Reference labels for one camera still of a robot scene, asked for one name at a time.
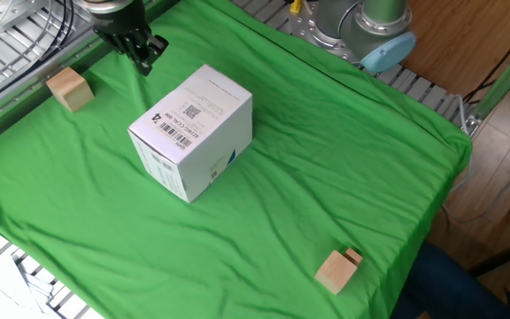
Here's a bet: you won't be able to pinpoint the green cloth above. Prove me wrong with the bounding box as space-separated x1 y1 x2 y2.
0 0 473 319

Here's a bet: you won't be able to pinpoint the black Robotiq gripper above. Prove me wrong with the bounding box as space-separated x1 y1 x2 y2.
91 0 170 77

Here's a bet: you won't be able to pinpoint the black cable bundle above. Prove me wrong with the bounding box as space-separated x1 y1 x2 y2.
37 0 75 63

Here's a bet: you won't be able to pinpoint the small wooden block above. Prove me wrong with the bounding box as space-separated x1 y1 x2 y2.
344 247 364 268

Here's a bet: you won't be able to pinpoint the blue jeans leg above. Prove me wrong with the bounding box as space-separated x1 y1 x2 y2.
390 241 510 319

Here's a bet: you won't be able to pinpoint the white cable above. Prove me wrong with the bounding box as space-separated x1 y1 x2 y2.
440 94 475 225

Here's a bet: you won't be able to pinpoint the white cardboard box with barcode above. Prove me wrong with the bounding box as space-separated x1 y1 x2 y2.
127 64 254 204

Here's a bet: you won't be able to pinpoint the grey aluminium frame rail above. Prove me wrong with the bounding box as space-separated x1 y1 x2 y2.
0 35 114 152

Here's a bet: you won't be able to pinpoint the plain wooden cube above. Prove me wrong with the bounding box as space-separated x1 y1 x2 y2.
45 66 96 113

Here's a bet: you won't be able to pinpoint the green aluminium post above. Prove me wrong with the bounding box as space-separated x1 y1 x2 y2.
474 28 510 121

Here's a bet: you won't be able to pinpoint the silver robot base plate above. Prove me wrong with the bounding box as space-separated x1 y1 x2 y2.
281 0 371 66

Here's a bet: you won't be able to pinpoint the light wooden block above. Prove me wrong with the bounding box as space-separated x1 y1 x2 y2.
313 249 359 296

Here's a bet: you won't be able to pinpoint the black floor cables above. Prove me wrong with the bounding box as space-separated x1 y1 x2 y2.
461 17 510 104

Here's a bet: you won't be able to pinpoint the black stand legs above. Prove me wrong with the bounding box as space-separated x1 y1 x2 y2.
467 190 510 278

